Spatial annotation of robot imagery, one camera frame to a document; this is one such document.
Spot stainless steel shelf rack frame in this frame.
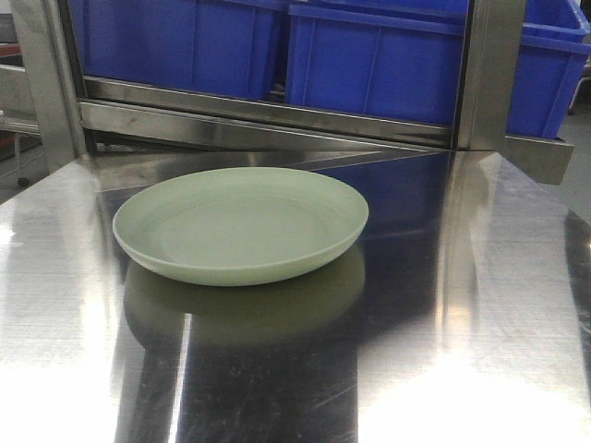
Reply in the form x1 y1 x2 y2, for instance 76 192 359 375
1 1 573 184

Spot light green round plate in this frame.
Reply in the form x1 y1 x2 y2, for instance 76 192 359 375
113 167 369 287

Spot blue bin lower right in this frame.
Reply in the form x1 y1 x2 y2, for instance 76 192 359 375
507 0 590 139

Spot blue bin lower middle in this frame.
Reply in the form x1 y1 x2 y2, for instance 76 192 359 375
285 2 465 126

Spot blue bin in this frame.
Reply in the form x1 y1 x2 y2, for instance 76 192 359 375
69 1 288 101
507 0 590 139
285 2 465 126

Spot blue bin lower left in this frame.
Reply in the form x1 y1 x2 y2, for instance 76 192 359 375
69 1 288 101

